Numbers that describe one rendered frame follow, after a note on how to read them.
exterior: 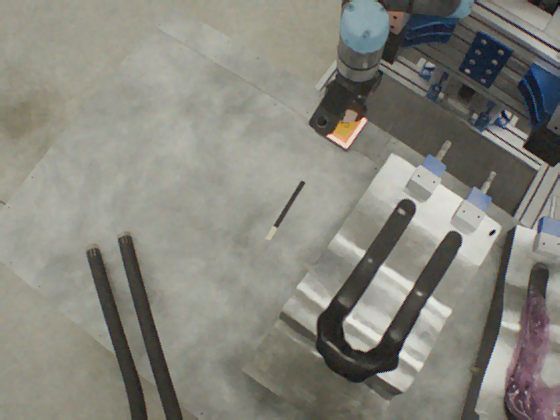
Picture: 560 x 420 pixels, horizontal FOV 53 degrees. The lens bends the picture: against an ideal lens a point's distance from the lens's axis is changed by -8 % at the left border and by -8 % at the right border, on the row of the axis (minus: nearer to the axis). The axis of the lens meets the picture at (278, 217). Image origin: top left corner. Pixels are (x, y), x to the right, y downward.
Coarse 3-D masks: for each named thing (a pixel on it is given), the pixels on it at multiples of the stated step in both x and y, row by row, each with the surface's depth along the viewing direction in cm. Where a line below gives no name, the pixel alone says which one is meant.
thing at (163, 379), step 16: (128, 240) 117; (128, 256) 115; (128, 272) 114; (144, 288) 113; (144, 304) 111; (144, 320) 109; (144, 336) 108; (160, 352) 106; (160, 368) 104; (160, 384) 103; (176, 400) 102
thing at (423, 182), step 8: (448, 144) 115; (440, 152) 114; (424, 160) 112; (432, 160) 113; (440, 160) 114; (424, 168) 111; (432, 168) 112; (440, 168) 112; (416, 176) 110; (424, 176) 110; (432, 176) 110; (440, 176) 112; (408, 184) 112; (416, 184) 110; (424, 184) 109; (432, 184) 110; (416, 192) 112; (424, 192) 110; (432, 192) 109
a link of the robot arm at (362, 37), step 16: (352, 0) 92; (368, 0) 89; (352, 16) 88; (368, 16) 88; (384, 16) 88; (352, 32) 88; (368, 32) 87; (384, 32) 88; (352, 48) 91; (368, 48) 90; (352, 64) 96; (368, 64) 95
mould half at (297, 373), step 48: (384, 192) 113; (336, 240) 111; (432, 240) 110; (480, 240) 110; (336, 288) 105; (384, 288) 108; (288, 336) 109; (432, 336) 104; (288, 384) 107; (336, 384) 107; (384, 384) 102
